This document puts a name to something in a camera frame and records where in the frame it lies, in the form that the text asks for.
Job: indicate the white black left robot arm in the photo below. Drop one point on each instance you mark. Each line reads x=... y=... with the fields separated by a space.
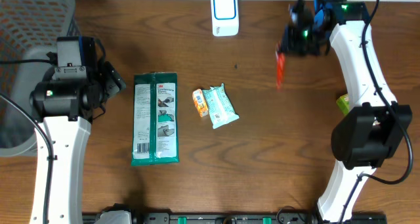
x=62 y=110

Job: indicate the green 3M gloves package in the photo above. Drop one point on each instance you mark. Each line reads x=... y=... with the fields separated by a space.
x=155 y=129

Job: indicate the red snack bar wrapper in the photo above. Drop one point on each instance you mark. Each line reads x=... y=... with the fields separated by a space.
x=280 y=63

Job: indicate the orange Kleenex tissue pack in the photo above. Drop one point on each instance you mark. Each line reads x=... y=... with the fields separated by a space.
x=200 y=102

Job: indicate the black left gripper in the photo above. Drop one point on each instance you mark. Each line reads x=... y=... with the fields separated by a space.
x=111 y=81

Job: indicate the grey plastic mesh basket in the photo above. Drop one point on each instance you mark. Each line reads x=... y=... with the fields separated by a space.
x=29 y=30

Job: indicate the green yellow juice carton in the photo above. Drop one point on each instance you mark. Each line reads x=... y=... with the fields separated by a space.
x=343 y=104

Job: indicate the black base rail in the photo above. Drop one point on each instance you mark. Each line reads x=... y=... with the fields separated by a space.
x=283 y=217

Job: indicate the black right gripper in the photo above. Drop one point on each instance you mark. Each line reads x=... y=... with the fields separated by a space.
x=291 y=45

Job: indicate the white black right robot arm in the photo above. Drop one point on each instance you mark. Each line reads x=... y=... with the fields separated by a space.
x=375 y=123

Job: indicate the white barcode scanner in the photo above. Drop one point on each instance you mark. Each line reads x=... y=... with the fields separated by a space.
x=225 y=18

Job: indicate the light blue wipes pack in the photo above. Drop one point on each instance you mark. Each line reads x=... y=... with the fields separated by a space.
x=220 y=108

